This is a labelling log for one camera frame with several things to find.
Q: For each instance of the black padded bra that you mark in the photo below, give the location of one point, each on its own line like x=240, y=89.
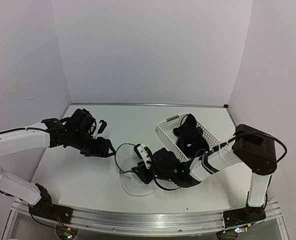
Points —
x=190, y=138

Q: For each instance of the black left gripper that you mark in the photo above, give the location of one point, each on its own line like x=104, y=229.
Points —
x=101, y=151

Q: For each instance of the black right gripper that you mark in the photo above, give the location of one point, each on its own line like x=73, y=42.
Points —
x=143, y=174

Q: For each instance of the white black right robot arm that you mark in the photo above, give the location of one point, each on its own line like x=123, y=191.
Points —
x=258, y=150

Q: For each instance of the aluminium table edge rail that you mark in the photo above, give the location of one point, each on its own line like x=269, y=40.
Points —
x=184, y=105

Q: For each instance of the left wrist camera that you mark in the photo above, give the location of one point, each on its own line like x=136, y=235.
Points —
x=99, y=128

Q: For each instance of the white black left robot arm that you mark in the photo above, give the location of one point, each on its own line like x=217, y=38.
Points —
x=18, y=140

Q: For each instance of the white perforated plastic basket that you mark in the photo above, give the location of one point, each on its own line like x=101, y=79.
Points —
x=164, y=132

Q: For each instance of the aluminium front base frame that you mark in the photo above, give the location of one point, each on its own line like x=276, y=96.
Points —
x=185, y=212

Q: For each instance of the white mesh laundry bag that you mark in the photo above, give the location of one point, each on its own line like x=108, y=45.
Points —
x=125, y=159

